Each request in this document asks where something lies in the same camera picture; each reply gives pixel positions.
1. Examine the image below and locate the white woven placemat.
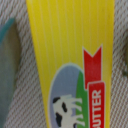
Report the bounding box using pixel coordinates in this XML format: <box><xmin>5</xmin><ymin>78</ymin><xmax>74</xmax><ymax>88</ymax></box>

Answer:
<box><xmin>0</xmin><ymin>0</ymin><xmax>128</xmax><ymax>128</ymax></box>

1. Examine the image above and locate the yellow butter box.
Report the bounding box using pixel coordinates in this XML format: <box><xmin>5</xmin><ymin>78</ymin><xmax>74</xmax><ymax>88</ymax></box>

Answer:
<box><xmin>26</xmin><ymin>0</ymin><xmax>114</xmax><ymax>128</ymax></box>

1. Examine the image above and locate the gripper white green-padded right finger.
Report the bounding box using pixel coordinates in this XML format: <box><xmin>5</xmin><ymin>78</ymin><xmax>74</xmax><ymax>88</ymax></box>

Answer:
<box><xmin>122</xmin><ymin>39</ymin><xmax>128</xmax><ymax>77</ymax></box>

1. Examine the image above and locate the gripper white green-padded left finger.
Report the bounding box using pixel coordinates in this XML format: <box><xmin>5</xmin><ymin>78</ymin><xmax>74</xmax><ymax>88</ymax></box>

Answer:
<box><xmin>0</xmin><ymin>18</ymin><xmax>21</xmax><ymax>128</ymax></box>

